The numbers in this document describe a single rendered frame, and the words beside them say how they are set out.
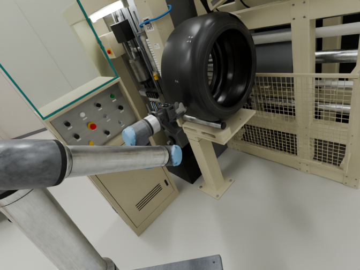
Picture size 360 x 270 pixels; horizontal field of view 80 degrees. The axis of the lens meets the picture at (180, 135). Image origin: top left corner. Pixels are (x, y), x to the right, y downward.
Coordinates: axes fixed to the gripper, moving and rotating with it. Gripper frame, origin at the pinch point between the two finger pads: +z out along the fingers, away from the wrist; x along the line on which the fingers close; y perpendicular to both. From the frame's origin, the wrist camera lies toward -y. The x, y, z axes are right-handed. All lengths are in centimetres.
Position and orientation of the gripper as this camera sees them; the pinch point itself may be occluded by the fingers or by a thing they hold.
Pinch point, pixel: (185, 109)
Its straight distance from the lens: 115.2
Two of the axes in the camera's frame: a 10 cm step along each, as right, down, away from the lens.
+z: 7.2, -4.8, 5.0
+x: -6.5, -2.2, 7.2
